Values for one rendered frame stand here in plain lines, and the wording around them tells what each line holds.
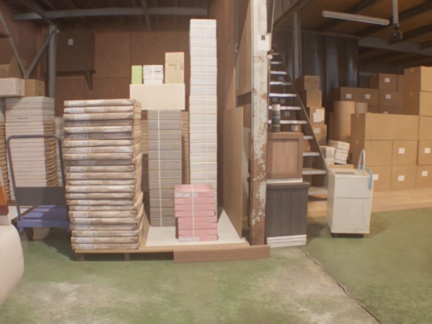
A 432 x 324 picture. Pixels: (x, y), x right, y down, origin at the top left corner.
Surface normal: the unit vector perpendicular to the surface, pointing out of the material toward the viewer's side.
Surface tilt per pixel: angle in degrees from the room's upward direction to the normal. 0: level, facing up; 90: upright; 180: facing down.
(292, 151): 90
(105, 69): 90
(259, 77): 90
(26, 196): 99
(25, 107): 92
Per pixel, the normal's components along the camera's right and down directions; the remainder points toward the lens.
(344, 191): -0.20, 0.12
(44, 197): 0.13, 0.27
